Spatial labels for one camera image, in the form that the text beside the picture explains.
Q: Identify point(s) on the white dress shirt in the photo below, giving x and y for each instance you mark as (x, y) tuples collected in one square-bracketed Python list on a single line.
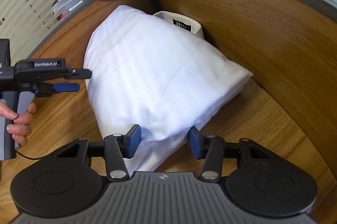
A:
[(149, 72)]

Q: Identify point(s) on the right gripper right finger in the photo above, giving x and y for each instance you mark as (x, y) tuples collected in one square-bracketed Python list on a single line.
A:
[(211, 149)]

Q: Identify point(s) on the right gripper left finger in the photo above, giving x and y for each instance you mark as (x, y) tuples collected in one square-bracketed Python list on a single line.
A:
[(118, 147)]

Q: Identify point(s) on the person's left hand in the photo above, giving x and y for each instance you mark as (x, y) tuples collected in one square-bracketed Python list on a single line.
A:
[(21, 127)]

